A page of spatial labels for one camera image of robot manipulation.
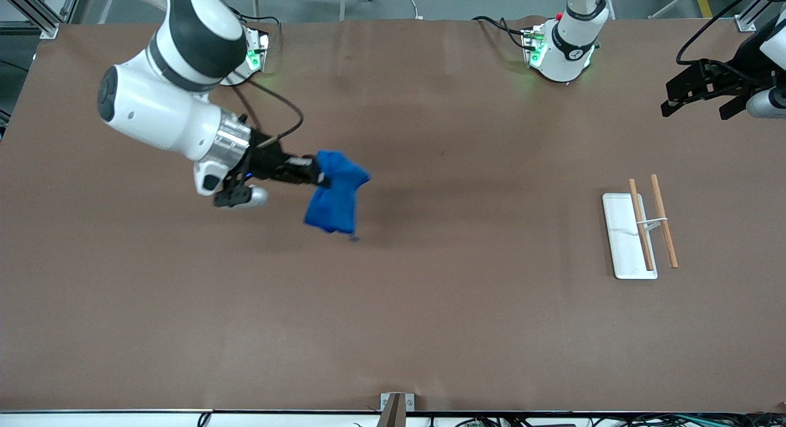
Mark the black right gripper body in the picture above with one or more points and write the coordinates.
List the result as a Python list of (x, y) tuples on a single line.
[(268, 160)]

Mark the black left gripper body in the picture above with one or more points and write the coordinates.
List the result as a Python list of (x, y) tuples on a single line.
[(732, 77)]

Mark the blue microfibre towel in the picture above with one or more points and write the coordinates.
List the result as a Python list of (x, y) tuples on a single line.
[(331, 212)]

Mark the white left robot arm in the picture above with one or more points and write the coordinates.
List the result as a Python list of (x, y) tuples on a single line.
[(565, 58)]

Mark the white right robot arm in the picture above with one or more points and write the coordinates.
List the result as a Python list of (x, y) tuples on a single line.
[(159, 107)]

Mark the white towel rack wooden rods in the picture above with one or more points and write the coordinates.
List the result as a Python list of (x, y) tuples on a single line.
[(623, 242)]

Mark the brown table cover sheet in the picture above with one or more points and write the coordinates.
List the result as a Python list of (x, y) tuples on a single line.
[(393, 292)]

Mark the aluminium frame post with bracket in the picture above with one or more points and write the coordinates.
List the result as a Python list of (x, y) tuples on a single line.
[(49, 29), (745, 24)]

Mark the metal bracket with brown post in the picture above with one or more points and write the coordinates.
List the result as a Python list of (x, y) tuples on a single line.
[(393, 411)]

